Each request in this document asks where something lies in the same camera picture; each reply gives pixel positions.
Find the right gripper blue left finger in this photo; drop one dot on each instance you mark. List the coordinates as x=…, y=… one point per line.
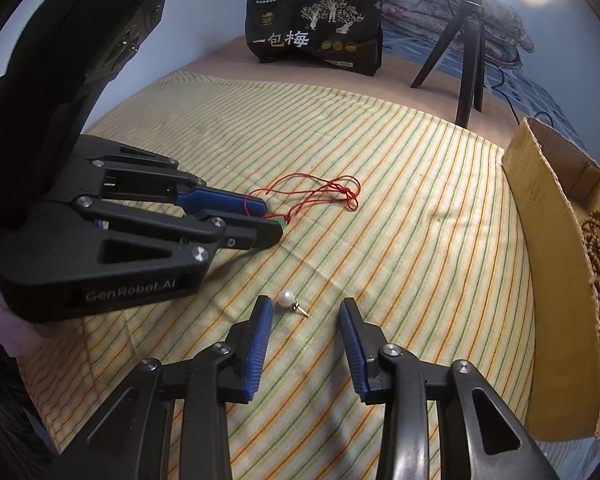
x=128, y=437

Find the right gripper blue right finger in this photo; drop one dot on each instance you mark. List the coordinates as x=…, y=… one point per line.
x=480, y=437

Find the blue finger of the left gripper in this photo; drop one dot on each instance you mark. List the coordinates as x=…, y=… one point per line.
x=199, y=199
x=238, y=232

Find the black snack bag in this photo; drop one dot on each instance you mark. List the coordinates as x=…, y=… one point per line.
x=343, y=33

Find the open cardboard box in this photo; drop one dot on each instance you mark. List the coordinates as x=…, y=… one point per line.
x=556, y=188

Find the red cord jade pendant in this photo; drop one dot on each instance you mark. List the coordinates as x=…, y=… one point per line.
x=305, y=191

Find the pearl earring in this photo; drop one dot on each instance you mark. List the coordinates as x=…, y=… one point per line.
x=287, y=299

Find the blue patterned bedsheet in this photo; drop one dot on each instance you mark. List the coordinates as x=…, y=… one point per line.
x=511, y=86

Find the yellow striped cloth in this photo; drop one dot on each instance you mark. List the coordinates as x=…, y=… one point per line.
x=434, y=255

